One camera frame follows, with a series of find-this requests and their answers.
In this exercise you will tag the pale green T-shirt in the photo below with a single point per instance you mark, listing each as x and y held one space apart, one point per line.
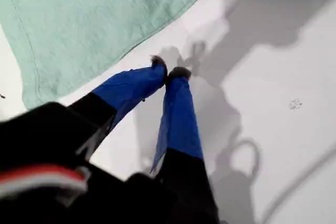
78 24

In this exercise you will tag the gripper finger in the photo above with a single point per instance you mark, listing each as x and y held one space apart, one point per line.
178 119
131 85

